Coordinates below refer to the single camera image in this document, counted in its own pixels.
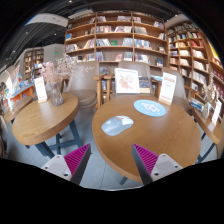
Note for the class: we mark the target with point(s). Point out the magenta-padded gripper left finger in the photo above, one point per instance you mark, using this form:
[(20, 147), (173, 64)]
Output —
[(76, 159)]

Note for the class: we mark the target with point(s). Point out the angled wooden bookshelf with books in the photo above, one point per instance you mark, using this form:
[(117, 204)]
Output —
[(191, 53)]

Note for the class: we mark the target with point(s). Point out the round light blue mouse pad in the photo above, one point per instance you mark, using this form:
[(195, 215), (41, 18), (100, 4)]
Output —
[(149, 108)]

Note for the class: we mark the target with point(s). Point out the white sign with wooden base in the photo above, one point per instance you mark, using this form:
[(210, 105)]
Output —
[(167, 87)]

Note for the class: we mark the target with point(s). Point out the glass vase with pink flowers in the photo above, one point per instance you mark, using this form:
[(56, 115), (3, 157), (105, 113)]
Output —
[(56, 95)]

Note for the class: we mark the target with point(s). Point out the small white sign card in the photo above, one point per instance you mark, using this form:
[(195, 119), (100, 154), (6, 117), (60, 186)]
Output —
[(41, 89), (216, 112)]

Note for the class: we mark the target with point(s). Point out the large wooden bookshelf with books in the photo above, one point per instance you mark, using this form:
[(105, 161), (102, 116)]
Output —
[(115, 35)]

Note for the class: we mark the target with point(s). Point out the white framed flower picture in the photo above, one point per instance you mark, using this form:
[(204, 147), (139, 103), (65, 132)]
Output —
[(127, 81)]

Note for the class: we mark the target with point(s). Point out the stacked books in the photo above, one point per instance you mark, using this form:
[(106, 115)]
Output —
[(196, 105)]

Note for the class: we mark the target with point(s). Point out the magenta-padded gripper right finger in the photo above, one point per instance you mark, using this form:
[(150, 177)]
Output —
[(146, 159)]

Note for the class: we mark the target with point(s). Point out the round wooden table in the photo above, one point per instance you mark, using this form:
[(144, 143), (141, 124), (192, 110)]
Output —
[(43, 118)]

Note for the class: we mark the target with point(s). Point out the small distant wooden bookshelf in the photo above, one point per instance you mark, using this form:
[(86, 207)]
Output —
[(33, 61)]

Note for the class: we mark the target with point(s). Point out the grey computer mouse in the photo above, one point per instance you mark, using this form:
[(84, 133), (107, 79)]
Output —
[(116, 126)]

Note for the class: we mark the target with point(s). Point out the white hanging sign board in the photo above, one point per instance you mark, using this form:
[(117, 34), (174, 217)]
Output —
[(46, 19)]

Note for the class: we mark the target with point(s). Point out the dark book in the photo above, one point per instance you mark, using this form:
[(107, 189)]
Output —
[(144, 85)]

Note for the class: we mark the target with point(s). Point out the glass vase with dried twigs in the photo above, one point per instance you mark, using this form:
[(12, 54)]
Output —
[(206, 110)]

